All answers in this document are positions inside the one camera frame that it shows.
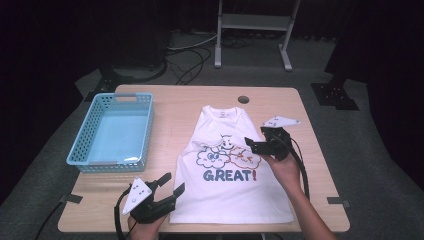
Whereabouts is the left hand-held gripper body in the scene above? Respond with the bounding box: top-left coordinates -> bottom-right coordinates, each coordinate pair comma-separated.
121,176 -> 177,225

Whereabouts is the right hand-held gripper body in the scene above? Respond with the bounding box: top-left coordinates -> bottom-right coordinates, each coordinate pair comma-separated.
260,115 -> 301,162

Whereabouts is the white printed t-shirt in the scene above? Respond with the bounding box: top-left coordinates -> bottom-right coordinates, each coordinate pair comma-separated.
168,104 -> 295,225

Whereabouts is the person's left hand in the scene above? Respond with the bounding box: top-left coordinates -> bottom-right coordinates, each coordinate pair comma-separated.
127,214 -> 168,240

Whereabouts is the person's right hand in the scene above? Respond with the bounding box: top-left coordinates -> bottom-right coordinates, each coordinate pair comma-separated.
261,152 -> 303,195

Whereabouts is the light blue plastic basket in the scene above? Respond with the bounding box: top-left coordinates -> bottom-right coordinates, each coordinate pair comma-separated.
65,92 -> 155,174

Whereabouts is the black tape piece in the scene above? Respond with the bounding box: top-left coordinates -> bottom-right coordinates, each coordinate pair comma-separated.
59,193 -> 84,205
326,196 -> 352,210

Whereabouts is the black stand base with pole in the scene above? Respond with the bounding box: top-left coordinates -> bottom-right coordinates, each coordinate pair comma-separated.
83,64 -> 135,103

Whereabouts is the white metal stand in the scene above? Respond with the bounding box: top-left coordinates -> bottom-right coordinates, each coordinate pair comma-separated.
213,0 -> 302,72

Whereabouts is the left hand-held gripper cable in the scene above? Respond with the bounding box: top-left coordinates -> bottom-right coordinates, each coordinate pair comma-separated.
113,184 -> 133,240

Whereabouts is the hand-held gripper cable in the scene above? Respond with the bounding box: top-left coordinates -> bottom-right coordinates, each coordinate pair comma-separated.
288,137 -> 311,202
113,184 -> 133,240

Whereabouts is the right hand-held gripper cable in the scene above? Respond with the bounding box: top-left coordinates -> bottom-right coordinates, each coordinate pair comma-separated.
288,137 -> 311,202

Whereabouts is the black stand base plate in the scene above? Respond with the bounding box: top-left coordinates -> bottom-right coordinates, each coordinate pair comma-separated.
310,81 -> 360,111

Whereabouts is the thin black floor cable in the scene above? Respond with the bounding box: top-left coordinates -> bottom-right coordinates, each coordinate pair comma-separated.
166,46 -> 213,86

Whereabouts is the bundle of black floor cables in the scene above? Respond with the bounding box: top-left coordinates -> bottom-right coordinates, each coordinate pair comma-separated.
221,34 -> 255,50

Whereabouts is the thick black floor cable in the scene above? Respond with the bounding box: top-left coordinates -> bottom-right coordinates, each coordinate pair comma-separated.
113,59 -> 168,84

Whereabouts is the white floor cable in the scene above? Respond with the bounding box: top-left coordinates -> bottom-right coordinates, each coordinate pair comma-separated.
166,33 -> 218,52

